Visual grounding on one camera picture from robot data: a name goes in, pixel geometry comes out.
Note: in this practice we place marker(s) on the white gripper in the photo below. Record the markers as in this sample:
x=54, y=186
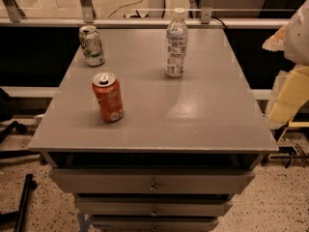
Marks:
x=298, y=39

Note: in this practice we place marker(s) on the clear blue-label plastic bottle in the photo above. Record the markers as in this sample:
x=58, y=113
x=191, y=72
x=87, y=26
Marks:
x=176, y=44

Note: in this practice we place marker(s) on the grey drawer cabinet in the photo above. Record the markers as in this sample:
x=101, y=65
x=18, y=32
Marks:
x=206, y=119

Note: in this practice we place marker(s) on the orange soda can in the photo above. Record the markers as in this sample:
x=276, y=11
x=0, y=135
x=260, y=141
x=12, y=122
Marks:
x=106, y=87

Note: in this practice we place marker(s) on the green white soda can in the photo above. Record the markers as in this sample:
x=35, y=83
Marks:
x=91, y=45

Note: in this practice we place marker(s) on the middle grey drawer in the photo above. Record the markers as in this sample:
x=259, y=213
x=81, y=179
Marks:
x=153, y=207

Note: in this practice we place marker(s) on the grey drawer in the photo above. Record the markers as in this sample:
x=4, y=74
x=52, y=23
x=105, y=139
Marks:
x=153, y=207
x=152, y=181
x=155, y=224

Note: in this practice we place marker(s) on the top grey drawer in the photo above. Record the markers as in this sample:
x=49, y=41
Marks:
x=152, y=181

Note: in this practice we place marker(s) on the bottom grey drawer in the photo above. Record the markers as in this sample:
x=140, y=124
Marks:
x=155, y=224

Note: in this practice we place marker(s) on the black office chair base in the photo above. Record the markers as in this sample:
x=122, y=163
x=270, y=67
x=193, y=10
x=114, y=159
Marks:
x=6, y=114

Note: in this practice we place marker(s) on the black metal stand bar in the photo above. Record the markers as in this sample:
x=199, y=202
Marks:
x=17, y=218

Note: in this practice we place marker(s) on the yellow metal frame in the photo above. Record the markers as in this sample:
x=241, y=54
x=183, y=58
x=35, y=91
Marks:
x=292, y=125

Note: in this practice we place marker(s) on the metal window frame rail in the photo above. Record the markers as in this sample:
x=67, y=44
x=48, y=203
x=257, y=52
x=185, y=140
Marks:
x=247, y=14

